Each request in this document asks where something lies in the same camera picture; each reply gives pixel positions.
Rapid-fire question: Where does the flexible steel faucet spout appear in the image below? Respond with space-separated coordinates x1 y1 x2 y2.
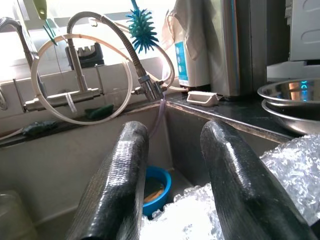
0 16 41 68

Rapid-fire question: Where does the blue bottle brush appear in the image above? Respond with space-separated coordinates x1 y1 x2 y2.
125 0 160 55

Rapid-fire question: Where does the lime green plastic clip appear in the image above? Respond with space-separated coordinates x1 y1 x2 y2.
32 0 48 20

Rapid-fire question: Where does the white washing machine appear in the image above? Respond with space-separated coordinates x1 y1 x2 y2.
266 60 320 85

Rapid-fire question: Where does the stainless steel sink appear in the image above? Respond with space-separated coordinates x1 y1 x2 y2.
0 101 292 240

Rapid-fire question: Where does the black knife sharpener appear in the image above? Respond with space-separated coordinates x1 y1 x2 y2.
75 42 105 69

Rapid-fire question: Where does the green clothes peg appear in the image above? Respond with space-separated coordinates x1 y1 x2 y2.
42 21 59 46

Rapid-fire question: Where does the blue plastic bowl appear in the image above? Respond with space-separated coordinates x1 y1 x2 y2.
142 165 173 218

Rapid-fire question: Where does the steel wall faucet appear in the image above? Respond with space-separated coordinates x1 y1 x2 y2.
23 37 105 113

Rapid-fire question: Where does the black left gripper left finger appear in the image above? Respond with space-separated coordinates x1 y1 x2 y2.
64 120 150 240

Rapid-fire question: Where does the green scouring pad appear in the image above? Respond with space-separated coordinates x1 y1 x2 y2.
84 103 115 120
21 120 59 137

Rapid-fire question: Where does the beige cloth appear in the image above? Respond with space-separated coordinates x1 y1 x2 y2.
161 0 216 61

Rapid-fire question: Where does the steel bowl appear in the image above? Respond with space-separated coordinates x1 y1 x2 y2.
257 78 320 111

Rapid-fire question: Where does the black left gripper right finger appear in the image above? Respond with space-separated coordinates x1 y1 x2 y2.
199 119 319 240

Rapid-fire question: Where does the clear soft tube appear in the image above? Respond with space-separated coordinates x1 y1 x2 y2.
149 98 168 139

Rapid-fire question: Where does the white plastic tube ring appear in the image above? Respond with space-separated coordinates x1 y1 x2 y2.
30 33 134 126

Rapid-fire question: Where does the steel plate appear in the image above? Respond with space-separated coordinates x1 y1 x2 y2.
260 99 320 136

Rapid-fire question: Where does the yellow green dish sponge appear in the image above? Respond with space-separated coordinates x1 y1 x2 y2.
143 176 166 203

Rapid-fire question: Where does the thin white water tube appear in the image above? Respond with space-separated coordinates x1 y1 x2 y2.
117 21 191 92

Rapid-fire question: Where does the flexible steel hose with valve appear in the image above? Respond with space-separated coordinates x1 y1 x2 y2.
66 11 169 102

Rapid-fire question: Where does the white tumble dryer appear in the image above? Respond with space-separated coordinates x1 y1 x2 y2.
287 0 320 63

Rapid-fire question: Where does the bubble wrap sheet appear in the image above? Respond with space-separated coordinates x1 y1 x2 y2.
139 133 320 240

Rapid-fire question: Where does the tall steel water dispenser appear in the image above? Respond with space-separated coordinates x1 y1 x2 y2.
209 0 269 99

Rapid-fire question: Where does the small clear bottle white cap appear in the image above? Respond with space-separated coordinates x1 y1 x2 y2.
0 189 39 240

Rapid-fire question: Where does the white water filter blue label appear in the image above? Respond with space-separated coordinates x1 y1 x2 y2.
173 39 213 89

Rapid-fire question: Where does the white scrub brush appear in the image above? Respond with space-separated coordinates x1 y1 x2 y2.
186 90 221 108

